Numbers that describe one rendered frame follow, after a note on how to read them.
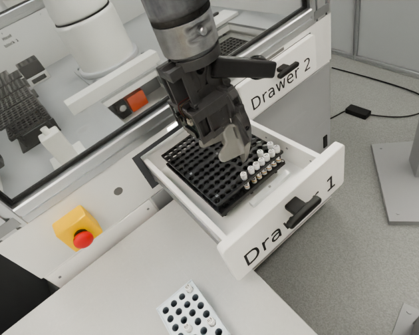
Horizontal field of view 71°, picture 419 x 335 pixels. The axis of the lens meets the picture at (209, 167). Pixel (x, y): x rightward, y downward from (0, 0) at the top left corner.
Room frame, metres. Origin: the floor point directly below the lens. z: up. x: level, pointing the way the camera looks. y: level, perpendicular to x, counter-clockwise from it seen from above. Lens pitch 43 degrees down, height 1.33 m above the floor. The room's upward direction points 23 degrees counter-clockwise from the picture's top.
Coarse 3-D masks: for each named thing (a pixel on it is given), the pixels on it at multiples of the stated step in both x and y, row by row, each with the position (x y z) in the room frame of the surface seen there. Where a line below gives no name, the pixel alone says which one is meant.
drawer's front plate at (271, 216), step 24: (336, 144) 0.35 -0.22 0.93; (312, 168) 0.32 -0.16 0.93; (336, 168) 0.33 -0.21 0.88; (288, 192) 0.29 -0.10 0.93; (312, 192) 0.31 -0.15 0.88; (264, 216) 0.27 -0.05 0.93; (288, 216) 0.29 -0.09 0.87; (240, 240) 0.25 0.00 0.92; (264, 240) 0.27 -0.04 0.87; (240, 264) 0.25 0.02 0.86
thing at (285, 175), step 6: (282, 174) 0.40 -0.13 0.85; (288, 174) 0.40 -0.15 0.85; (276, 180) 0.39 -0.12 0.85; (282, 180) 0.39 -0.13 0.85; (270, 186) 0.38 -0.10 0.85; (276, 186) 0.38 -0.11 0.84; (264, 192) 0.38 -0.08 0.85; (270, 192) 0.38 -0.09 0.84; (252, 198) 0.38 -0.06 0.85; (258, 198) 0.37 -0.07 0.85; (264, 198) 0.37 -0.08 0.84; (252, 204) 0.36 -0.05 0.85
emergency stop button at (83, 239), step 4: (80, 232) 0.44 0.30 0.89; (84, 232) 0.43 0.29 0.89; (88, 232) 0.44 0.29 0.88; (76, 236) 0.43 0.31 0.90; (80, 236) 0.43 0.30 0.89; (84, 236) 0.43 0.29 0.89; (88, 236) 0.43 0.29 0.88; (92, 236) 0.43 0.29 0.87; (76, 240) 0.42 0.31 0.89; (80, 240) 0.42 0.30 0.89; (84, 240) 0.42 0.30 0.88; (88, 240) 0.42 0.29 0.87; (92, 240) 0.43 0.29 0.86; (76, 244) 0.42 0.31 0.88; (80, 244) 0.42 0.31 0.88; (84, 244) 0.42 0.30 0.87; (88, 244) 0.42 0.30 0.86; (80, 248) 0.42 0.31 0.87
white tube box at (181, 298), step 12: (180, 288) 0.28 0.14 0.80; (168, 300) 0.27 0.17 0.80; (180, 300) 0.26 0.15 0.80; (192, 300) 0.25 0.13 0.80; (204, 300) 0.24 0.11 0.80; (168, 312) 0.25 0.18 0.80; (180, 312) 0.25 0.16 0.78; (192, 312) 0.24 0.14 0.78; (204, 312) 0.23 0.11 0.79; (168, 324) 0.23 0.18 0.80; (180, 324) 0.22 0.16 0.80; (192, 324) 0.21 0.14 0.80; (204, 324) 0.21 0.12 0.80; (216, 324) 0.20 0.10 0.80
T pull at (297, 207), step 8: (296, 200) 0.29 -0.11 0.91; (312, 200) 0.27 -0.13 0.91; (320, 200) 0.27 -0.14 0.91; (288, 208) 0.28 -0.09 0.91; (296, 208) 0.27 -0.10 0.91; (304, 208) 0.26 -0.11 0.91; (312, 208) 0.26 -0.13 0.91; (296, 216) 0.26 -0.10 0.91; (304, 216) 0.26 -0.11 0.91; (288, 224) 0.25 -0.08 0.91; (296, 224) 0.25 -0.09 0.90
